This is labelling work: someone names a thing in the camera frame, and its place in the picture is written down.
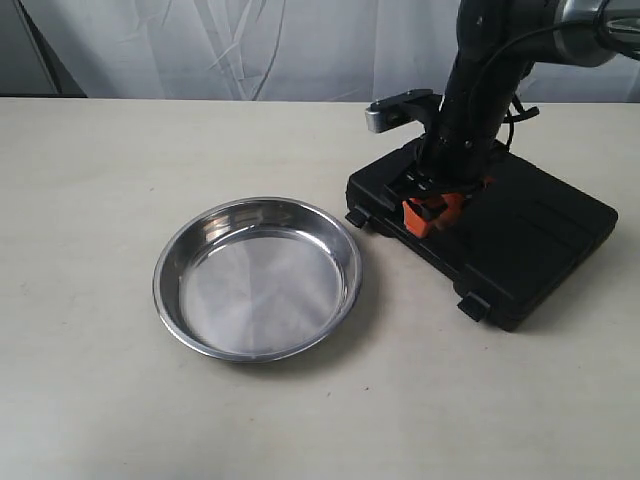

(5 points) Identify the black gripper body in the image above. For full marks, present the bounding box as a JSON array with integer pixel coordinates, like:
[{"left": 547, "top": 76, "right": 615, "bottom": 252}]
[{"left": 382, "top": 92, "right": 518, "bottom": 210}]

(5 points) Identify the black plastic tool case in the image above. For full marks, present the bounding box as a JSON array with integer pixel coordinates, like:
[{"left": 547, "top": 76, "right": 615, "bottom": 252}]
[{"left": 346, "top": 140, "right": 618, "bottom": 331}]

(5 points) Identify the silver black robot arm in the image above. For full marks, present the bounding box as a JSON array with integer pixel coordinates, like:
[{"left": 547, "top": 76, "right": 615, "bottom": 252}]
[{"left": 382, "top": 1, "right": 639, "bottom": 238}]

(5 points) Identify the round stainless steel pan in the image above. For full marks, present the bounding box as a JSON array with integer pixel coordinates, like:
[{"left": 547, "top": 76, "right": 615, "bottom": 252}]
[{"left": 152, "top": 196, "right": 363, "bottom": 363}]

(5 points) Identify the white wrinkled backdrop curtain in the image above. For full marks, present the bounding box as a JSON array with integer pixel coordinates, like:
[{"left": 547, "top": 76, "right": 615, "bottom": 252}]
[{"left": 0, "top": 0, "right": 640, "bottom": 104}]

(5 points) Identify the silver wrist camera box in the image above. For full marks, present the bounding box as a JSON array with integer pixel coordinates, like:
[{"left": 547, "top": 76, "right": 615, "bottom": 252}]
[{"left": 365, "top": 89, "right": 441, "bottom": 134}]

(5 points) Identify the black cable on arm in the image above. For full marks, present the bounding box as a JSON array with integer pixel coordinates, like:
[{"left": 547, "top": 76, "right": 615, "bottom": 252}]
[{"left": 464, "top": 19, "right": 601, "bottom": 151}]

